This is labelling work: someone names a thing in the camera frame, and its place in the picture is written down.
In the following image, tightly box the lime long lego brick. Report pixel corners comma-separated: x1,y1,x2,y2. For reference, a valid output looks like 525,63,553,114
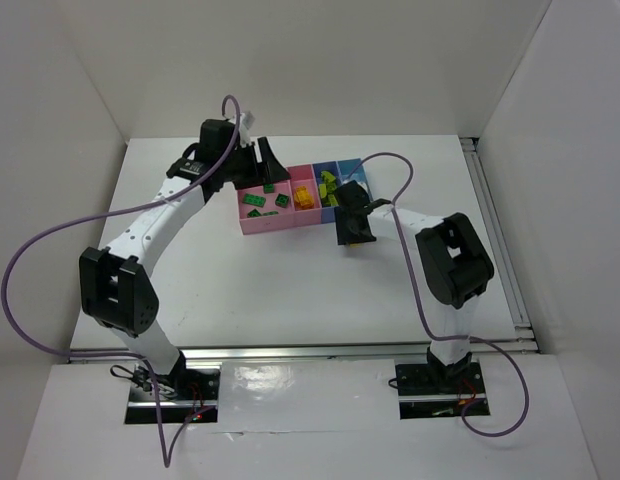
321,194,339,208

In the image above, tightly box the green lego plate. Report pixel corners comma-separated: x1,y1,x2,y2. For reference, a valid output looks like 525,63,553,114
242,193,266,208

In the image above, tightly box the lime square lego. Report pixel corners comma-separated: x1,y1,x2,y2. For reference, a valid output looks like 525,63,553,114
320,171,336,183

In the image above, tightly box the orange lego plate stack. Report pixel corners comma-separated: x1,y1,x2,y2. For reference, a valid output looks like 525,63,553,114
293,185,315,210

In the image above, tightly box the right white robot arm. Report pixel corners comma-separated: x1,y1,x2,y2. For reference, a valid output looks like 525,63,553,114
335,181,495,393

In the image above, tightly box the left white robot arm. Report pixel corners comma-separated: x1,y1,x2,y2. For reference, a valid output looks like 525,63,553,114
79,113,290,389

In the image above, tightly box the small pink container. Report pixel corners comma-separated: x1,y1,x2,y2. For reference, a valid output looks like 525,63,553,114
288,164,321,227

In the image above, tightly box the dark blue container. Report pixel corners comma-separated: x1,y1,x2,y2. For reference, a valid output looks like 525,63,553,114
312,161,343,224

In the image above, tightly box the light blue container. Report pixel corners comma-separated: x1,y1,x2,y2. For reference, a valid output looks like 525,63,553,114
337,159,373,199

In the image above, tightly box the large pink container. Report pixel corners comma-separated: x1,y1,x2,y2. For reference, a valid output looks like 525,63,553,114
237,179,294,235

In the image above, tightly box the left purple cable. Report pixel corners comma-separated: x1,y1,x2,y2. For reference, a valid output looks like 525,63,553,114
0,94,241,468

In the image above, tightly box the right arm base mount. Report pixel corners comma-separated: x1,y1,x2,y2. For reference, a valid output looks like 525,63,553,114
387,362,490,420

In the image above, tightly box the front aluminium rail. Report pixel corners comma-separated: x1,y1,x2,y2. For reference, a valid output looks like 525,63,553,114
67,340,461,365

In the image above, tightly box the aluminium rail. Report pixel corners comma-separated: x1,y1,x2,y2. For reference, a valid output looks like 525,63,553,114
459,137,540,354
67,340,461,365

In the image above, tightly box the right aluminium rail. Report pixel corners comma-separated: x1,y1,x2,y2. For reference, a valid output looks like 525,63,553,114
459,137,540,354

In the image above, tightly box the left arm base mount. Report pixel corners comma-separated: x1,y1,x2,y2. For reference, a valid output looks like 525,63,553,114
109,365,221,425

